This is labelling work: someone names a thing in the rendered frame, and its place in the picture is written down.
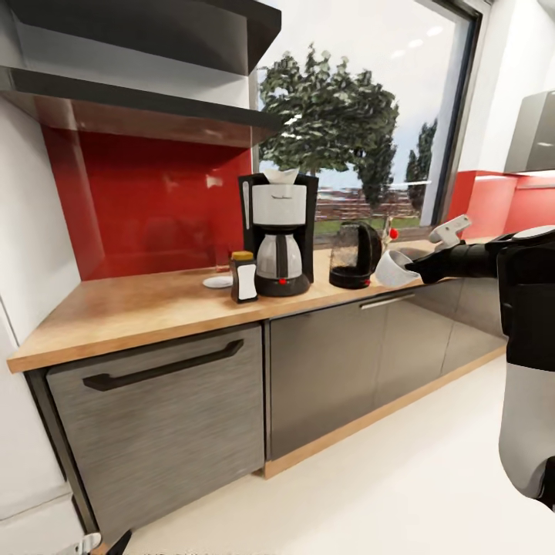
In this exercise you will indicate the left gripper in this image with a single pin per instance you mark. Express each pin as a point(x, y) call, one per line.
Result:
point(120, 545)

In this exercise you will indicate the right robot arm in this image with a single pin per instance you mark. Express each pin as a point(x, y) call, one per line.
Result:
point(524, 265)

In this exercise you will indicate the water glass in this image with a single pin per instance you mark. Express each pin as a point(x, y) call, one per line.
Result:
point(222, 255)

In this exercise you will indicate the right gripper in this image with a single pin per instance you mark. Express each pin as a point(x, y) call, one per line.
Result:
point(447, 264)

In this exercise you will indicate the paper coffee filter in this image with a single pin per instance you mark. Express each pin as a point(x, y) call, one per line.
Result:
point(278, 177)

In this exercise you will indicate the electric kettle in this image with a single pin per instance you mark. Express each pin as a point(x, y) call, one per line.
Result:
point(355, 255)

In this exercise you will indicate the bottle of coffee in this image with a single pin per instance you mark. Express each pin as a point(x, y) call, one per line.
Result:
point(243, 265)

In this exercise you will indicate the coffee cup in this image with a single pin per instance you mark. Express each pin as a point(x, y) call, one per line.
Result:
point(391, 272)

